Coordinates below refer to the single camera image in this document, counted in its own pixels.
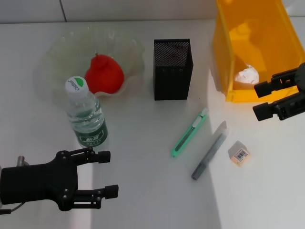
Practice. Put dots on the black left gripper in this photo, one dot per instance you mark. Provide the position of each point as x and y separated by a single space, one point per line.
31 183

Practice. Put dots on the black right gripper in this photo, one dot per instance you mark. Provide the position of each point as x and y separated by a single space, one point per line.
302 78

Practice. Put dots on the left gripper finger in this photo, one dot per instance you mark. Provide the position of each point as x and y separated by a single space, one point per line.
112 191
104 157

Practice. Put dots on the white paper ball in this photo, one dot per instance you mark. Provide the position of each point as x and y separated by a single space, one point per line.
246 76

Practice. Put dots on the water bottle with green label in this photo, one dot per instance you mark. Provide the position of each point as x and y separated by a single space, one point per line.
88 119

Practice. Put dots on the green utility knife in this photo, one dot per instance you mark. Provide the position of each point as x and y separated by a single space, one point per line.
188 133

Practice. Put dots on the red-orange fruit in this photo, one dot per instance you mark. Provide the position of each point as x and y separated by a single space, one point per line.
107 74

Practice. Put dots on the eraser with barcode sleeve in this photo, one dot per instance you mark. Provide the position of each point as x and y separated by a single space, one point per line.
239 153

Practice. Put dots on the grey pen with clear cap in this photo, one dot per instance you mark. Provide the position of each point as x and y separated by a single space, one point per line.
209 152

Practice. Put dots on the black mesh pen holder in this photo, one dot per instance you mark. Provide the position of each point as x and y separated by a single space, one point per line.
171 81

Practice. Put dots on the clear wavy glass fruit plate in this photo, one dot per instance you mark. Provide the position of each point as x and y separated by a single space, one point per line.
54 59

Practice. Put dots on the yellow plastic storage bin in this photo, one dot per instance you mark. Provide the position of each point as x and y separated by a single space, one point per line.
262 35

